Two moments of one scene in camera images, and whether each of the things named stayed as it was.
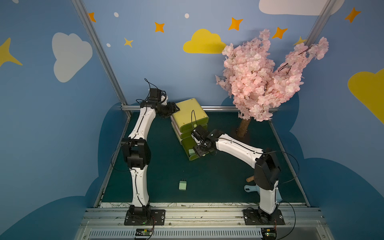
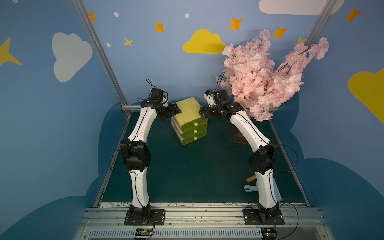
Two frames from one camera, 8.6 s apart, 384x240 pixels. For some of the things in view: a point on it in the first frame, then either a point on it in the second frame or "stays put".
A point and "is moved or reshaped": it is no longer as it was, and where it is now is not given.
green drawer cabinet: [184, 121] is moved or reshaped
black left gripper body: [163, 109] stays put
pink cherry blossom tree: [256, 86] stays put
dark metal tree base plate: [233, 132] stays put
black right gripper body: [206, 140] → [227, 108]
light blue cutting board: [253, 188] stays put
